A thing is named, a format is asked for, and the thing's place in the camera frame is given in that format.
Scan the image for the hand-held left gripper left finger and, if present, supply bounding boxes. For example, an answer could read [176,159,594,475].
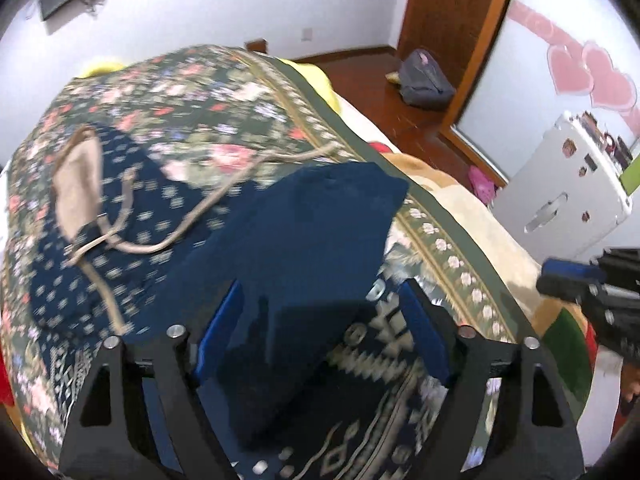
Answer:
[56,279,245,480]

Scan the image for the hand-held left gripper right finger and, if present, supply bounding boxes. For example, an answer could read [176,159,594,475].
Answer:
[399,277,587,480]

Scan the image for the navy patterned dress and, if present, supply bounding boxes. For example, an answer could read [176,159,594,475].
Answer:
[27,125,506,480]

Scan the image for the floral bedspread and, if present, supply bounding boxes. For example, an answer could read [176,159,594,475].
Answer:
[0,45,526,461]

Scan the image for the pink heart wall stickers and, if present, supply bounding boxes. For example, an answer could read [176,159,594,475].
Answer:
[507,0,640,137]

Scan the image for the pink slippers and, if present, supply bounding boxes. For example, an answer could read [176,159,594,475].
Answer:
[467,165,497,207]

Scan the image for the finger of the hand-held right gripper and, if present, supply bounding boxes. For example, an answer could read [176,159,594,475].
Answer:
[536,257,608,306]

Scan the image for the wooden baseboard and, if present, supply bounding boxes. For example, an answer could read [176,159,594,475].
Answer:
[290,45,399,64]

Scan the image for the grey backpack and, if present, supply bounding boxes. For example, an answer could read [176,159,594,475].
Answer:
[397,49,457,109]

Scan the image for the white cabinet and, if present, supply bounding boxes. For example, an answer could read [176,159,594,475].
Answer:
[492,110,637,267]

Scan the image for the yellow cloth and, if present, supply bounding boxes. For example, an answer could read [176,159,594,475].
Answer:
[80,56,342,112]

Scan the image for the wooden door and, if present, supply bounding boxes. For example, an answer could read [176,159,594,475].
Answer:
[397,0,523,181]

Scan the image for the beige patterned blanket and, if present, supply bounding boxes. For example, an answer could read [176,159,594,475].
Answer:
[390,152,596,411]

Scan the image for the white bed sheet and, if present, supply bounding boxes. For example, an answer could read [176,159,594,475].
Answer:
[336,94,402,155]

